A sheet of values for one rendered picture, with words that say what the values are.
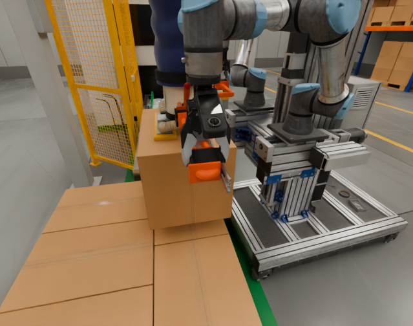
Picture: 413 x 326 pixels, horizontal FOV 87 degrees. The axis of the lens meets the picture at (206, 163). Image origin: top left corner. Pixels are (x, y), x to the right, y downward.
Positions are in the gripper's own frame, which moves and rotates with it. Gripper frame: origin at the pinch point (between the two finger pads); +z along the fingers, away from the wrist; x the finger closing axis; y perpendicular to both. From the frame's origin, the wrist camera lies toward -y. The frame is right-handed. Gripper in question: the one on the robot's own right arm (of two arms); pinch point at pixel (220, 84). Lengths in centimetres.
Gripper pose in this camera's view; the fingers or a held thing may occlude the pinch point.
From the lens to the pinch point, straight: 141.9
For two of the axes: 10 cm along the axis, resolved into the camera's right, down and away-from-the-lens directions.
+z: 0.0, 8.6, 5.1
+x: 9.8, -0.9, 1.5
